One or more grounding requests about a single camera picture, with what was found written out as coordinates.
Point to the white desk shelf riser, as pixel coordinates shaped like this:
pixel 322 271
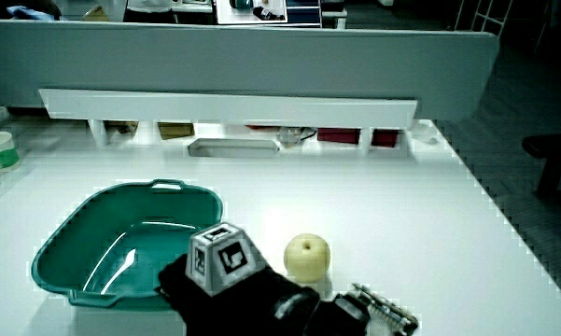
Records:
pixel 224 108

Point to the grey partition panel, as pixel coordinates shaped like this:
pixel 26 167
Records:
pixel 242 60

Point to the small red box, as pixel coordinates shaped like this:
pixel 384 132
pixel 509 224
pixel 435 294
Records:
pixel 384 137

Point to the green plastic basin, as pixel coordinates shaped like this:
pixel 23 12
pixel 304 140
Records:
pixel 135 242

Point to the wide red box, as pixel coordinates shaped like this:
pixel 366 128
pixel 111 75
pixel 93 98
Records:
pixel 338 135

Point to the brown box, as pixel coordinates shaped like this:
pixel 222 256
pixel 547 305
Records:
pixel 176 130

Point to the person's right hand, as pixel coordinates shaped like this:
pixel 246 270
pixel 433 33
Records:
pixel 242 303

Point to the dark brown packet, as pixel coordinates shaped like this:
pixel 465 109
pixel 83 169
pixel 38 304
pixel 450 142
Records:
pixel 121 127

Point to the black stool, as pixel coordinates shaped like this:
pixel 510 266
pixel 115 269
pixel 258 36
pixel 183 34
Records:
pixel 553 154

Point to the yellow apple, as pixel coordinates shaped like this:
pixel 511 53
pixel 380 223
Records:
pixel 306 257

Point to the flat metal tray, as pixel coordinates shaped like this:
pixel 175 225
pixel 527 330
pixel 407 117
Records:
pixel 233 147

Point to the white desk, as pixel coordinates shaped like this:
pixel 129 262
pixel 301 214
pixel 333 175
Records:
pixel 354 205

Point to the blue cloth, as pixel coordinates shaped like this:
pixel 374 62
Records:
pixel 30 13

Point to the white metal rack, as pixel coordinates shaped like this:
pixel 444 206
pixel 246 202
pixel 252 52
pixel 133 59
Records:
pixel 483 16

